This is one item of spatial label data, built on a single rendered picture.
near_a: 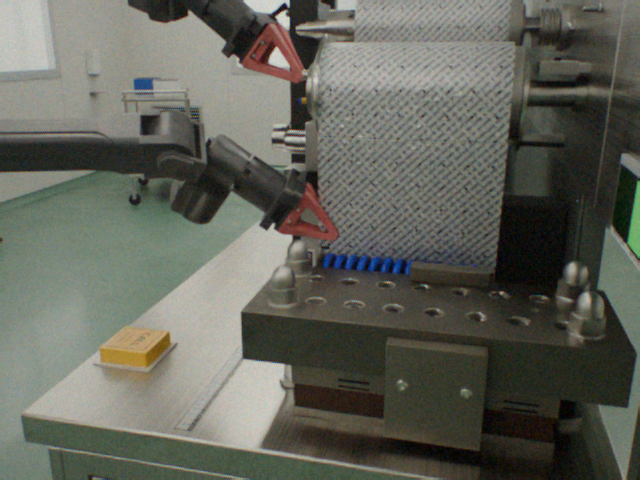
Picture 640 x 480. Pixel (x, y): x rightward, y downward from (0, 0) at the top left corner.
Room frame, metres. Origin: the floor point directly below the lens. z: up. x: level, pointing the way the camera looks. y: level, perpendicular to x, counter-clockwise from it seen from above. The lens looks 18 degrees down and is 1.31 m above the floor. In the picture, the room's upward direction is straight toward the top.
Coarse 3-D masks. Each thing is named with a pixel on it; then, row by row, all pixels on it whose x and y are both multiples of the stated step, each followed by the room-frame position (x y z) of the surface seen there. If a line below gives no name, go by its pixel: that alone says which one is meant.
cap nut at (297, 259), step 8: (296, 240) 0.74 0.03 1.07; (288, 248) 0.73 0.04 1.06; (296, 248) 0.73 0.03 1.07; (304, 248) 0.73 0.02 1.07; (288, 256) 0.73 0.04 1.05; (296, 256) 0.72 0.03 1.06; (304, 256) 0.73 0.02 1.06; (288, 264) 0.73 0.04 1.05; (296, 264) 0.72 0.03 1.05; (304, 264) 0.73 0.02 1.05; (296, 272) 0.72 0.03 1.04; (304, 272) 0.73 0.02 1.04
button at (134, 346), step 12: (120, 336) 0.77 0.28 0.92; (132, 336) 0.77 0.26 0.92; (144, 336) 0.77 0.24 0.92; (156, 336) 0.77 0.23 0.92; (168, 336) 0.78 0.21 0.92; (108, 348) 0.74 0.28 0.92; (120, 348) 0.73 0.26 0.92; (132, 348) 0.73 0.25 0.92; (144, 348) 0.73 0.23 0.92; (156, 348) 0.75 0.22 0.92; (108, 360) 0.73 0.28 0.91; (120, 360) 0.73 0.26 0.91; (132, 360) 0.72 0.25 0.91; (144, 360) 0.72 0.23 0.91
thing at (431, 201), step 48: (336, 144) 0.79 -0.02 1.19; (384, 144) 0.77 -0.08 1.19; (432, 144) 0.76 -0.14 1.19; (480, 144) 0.74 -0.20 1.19; (336, 192) 0.79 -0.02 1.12; (384, 192) 0.77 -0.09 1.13; (432, 192) 0.76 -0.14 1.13; (480, 192) 0.75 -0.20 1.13; (336, 240) 0.79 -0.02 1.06; (384, 240) 0.78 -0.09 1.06; (432, 240) 0.76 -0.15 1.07; (480, 240) 0.75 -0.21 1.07
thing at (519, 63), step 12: (516, 48) 0.79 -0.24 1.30; (516, 60) 0.77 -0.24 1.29; (516, 72) 0.76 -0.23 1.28; (312, 84) 0.81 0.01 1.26; (516, 84) 0.75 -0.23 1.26; (312, 96) 0.81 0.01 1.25; (516, 96) 0.75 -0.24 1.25; (312, 108) 0.81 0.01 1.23; (516, 108) 0.75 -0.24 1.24; (516, 120) 0.75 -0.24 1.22; (516, 132) 0.77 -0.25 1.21
